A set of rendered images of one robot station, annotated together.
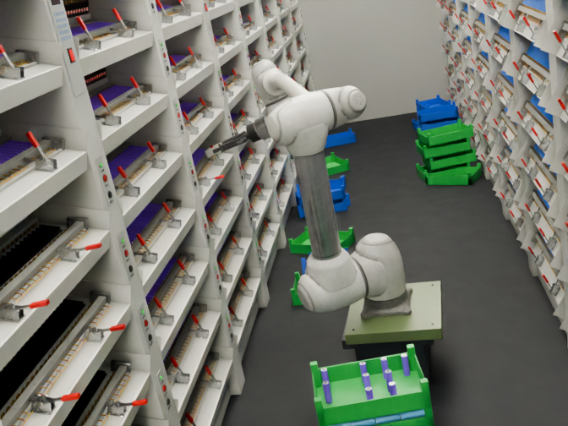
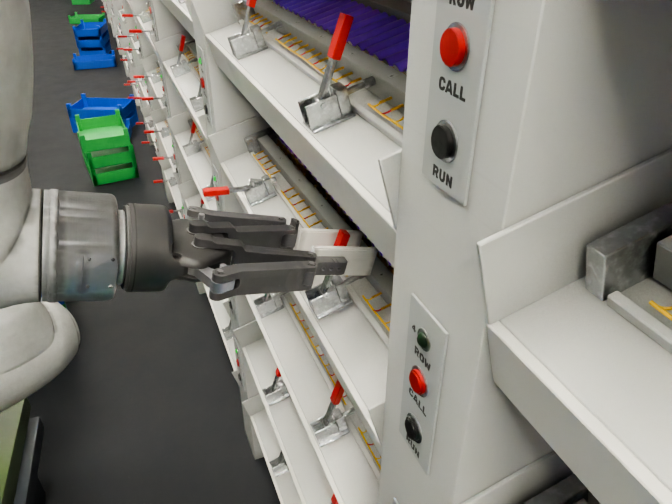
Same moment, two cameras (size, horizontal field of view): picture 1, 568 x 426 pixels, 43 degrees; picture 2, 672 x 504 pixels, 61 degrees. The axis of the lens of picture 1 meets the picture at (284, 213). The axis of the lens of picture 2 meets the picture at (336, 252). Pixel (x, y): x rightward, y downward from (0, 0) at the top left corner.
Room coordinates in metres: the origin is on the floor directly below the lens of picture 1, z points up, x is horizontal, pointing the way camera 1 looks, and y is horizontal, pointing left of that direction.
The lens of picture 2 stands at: (3.25, -0.03, 1.13)
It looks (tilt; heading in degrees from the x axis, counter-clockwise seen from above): 33 degrees down; 147
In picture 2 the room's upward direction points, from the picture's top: straight up
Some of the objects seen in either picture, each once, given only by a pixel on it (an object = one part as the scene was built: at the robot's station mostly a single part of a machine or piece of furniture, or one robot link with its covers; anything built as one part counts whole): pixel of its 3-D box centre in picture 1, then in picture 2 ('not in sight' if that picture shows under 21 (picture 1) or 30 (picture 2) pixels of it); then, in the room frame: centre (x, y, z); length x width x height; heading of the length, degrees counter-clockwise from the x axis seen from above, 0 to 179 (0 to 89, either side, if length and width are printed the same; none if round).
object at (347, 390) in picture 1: (368, 384); not in sight; (1.69, -0.14, 0.36); 0.30 x 0.20 x 0.08; 88
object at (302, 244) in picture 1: (321, 240); not in sight; (3.62, -0.17, 0.04); 0.30 x 0.20 x 0.08; 55
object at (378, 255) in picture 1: (378, 264); not in sight; (2.33, -0.29, 0.41); 0.18 x 0.16 x 0.22; 111
